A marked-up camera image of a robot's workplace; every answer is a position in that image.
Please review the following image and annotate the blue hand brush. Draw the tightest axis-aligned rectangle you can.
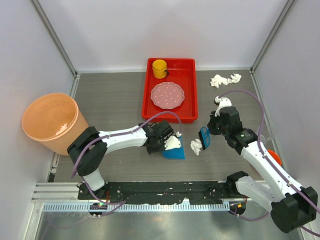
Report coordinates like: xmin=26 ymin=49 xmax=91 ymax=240
xmin=198 ymin=127 xmax=211 ymax=150

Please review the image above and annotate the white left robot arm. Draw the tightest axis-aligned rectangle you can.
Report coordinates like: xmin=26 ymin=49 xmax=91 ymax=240
xmin=67 ymin=120 xmax=182 ymax=200

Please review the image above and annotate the red plastic tray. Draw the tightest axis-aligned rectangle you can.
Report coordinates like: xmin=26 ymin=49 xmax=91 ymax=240
xmin=141 ymin=58 xmax=198 ymax=124

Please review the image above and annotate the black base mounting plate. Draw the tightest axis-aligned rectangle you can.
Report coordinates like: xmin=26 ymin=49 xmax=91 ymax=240
xmin=77 ymin=180 xmax=257 ymax=205

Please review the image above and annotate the white slotted cable duct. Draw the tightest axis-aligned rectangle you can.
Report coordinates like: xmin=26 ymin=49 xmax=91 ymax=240
xmin=42 ymin=201 xmax=230 ymax=213

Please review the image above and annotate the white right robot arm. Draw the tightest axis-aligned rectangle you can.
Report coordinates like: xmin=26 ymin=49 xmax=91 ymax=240
xmin=207 ymin=106 xmax=318 ymax=233

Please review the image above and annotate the clear plastic cup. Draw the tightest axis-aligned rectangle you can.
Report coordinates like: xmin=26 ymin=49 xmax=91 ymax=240
xmin=260 ymin=124 xmax=275 ymax=144

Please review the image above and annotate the white paper scrap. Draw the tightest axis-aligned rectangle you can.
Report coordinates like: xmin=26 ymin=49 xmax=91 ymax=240
xmin=55 ymin=123 xmax=69 ymax=136
xmin=190 ymin=138 xmax=203 ymax=156
xmin=210 ymin=74 xmax=229 ymax=89
xmin=227 ymin=73 xmax=242 ymax=84

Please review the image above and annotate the orange bowl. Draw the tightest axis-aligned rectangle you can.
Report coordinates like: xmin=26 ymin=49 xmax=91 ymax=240
xmin=267 ymin=149 xmax=282 ymax=166

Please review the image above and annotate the orange plastic waste bucket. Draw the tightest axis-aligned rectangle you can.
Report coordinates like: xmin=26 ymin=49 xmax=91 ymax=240
xmin=21 ymin=93 xmax=89 ymax=156

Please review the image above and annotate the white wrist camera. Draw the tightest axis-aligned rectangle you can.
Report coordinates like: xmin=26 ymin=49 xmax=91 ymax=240
xmin=214 ymin=96 xmax=232 ymax=117
xmin=164 ymin=131 xmax=182 ymax=151

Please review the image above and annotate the pink dotted plate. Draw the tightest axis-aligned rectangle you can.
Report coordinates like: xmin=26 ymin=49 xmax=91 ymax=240
xmin=150 ymin=82 xmax=185 ymax=110

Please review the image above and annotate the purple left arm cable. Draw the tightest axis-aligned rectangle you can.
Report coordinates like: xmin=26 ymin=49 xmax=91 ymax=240
xmin=70 ymin=111 xmax=183 ymax=218

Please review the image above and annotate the yellow mug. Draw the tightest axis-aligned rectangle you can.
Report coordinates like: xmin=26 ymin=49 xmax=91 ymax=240
xmin=152 ymin=59 xmax=169 ymax=79

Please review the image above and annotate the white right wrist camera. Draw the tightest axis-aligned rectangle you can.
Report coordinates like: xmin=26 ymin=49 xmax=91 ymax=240
xmin=214 ymin=96 xmax=232 ymax=117

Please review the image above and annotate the blue plastic dustpan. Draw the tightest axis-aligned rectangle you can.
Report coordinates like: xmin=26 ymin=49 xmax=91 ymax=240
xmin=162 ymin=143 xmax=186 ymax=160

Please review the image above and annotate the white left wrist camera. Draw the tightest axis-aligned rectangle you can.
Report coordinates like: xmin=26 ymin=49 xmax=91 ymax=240
xmin=164 ymin=131 xmax=182 ymax=151

